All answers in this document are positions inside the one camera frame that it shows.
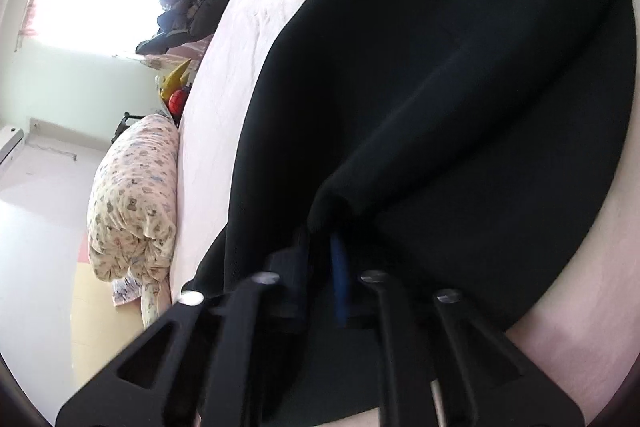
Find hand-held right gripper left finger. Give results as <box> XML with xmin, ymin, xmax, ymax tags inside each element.
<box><xmin>55</xmin><ymin>234</ymin><xmax>312</xmax><ymax>427</ymax></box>

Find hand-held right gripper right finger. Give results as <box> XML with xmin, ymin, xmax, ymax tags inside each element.
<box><xmin>329</xmin><ymin>231</ymin><xmax>587</xmax><ymax>427</ymax></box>

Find black pants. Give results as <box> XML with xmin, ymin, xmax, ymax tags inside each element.
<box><xmin>192</xmin><ymin>0</ymin><xmax>633</xmax><ymax>414</ymax></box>

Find blue patterned white cloth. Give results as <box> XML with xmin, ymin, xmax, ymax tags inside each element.
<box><xmin>113</xmin><ymin>278</ymin><xmax>144</xmax><ymax>309</ymax></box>

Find floral quilt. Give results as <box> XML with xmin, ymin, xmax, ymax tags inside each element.
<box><xmin>87</xmin><ymin>113</ymin><xmax>182</xmax><ymax>331</ymax></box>

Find red ball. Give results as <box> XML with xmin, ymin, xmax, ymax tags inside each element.
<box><xmin>168</xmin><ymin>89</ymin><xmax>189</xmax><ymax>116</ymax></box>

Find yellow toy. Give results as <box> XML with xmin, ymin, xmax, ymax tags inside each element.
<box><xmin>158</xmin><ymin>58</ymin><xmax>194</xmax><ymax>104</ymax></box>

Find pink bed sheet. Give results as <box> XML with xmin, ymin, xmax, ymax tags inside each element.
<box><xmin>145</xmin><ymin>0</ymin><xmax>640</xmax><ymax>427</ymax></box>

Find white air conditioner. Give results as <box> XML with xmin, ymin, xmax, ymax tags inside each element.
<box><xmin>0</xmin><ymin>123</ymin><xmax>24</xmax><ymax>168</ymax></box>

